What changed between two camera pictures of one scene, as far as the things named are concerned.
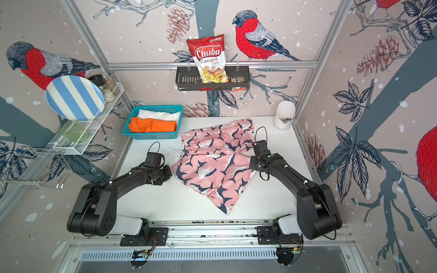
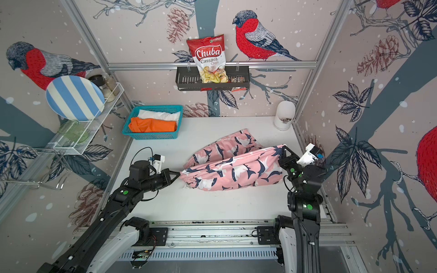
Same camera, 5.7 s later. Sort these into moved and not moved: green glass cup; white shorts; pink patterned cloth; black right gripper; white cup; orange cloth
Moved: pink patterned cloth; black right gripper
Not moved: green glass cup; orange cloth; white cup; white shorts
